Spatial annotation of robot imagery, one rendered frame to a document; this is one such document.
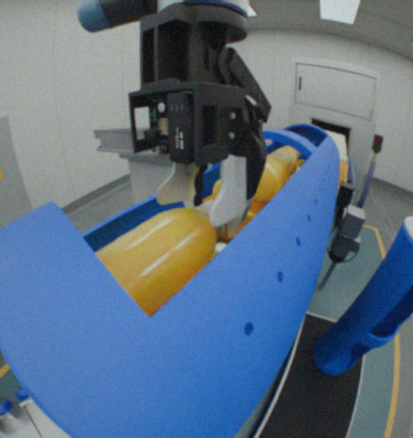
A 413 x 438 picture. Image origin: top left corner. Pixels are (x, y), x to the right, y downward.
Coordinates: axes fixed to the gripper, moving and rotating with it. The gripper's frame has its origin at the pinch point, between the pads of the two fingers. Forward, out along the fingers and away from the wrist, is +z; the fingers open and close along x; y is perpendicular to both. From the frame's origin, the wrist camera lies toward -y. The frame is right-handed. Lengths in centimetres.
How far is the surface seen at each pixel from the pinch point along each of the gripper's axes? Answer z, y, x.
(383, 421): 115, -20, 123
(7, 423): 23, 50, -10
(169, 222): -3.4, 7.4, 0.5
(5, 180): 11, 27, -136
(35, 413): 22.9, 40.6, -8.3
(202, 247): -1.5, 6.4, 3.1
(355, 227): 36, -82, 32
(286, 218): -4.5, 2.7, 8.5
